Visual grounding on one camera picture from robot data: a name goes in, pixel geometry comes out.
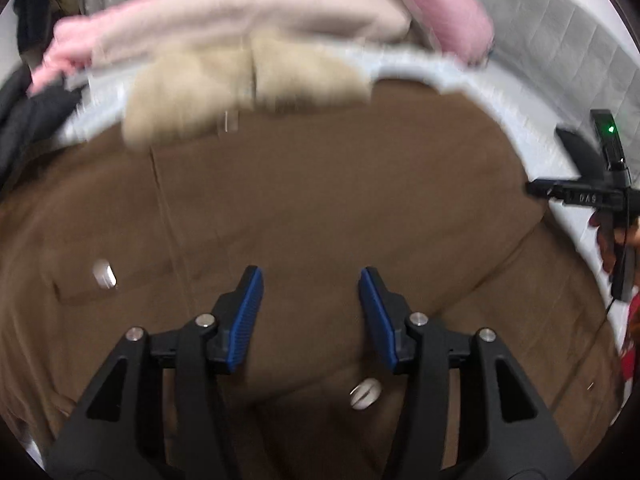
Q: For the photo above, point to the person in red sweater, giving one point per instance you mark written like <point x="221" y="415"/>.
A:
<point x="629" y="355"/>

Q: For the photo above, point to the beige duvet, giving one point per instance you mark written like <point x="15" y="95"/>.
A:
<point x="146" y="25"/>

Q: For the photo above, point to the person right hand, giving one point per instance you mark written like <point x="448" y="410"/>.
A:
<point x="608" y="240"/>

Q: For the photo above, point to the grey checked bed blanket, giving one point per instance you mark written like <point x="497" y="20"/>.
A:
<point x="192" y="89"/>

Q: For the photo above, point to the pink velvet pillow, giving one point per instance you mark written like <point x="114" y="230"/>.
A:
<point x="461" y="28"/>

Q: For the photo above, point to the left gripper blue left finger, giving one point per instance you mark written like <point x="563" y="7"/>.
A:
<point x="116" y="430"/>

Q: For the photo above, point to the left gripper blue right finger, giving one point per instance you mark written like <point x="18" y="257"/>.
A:
<point x="470" y="411"/>

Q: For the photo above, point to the pink fleece blanket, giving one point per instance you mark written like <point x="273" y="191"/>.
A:
<point x="69" y="51"/>

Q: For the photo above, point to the grey quilted headboard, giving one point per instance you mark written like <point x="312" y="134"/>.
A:
<point x="565" y="53"/>

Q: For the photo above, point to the dark coat hanging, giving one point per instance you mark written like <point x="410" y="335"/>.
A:
<point x="35" y="22"/>

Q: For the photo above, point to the brown wool coat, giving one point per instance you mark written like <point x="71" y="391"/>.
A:
<point x="425" y="186"/>

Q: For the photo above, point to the black quilted jacket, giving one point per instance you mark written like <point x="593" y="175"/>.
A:
<point x="26" y="119"/>

